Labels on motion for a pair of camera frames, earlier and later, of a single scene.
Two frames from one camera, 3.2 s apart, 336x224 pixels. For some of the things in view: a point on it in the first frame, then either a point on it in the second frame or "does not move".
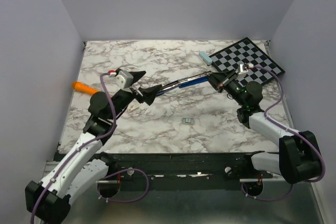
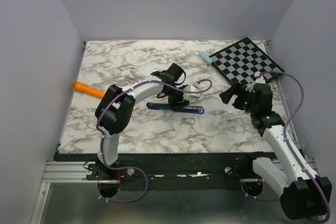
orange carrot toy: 80,86 does not move
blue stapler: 185,82 → 195,109
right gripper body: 229,83 → 244,100
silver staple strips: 189,120 does not move
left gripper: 148,94 → 174,104
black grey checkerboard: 244,51 does not move
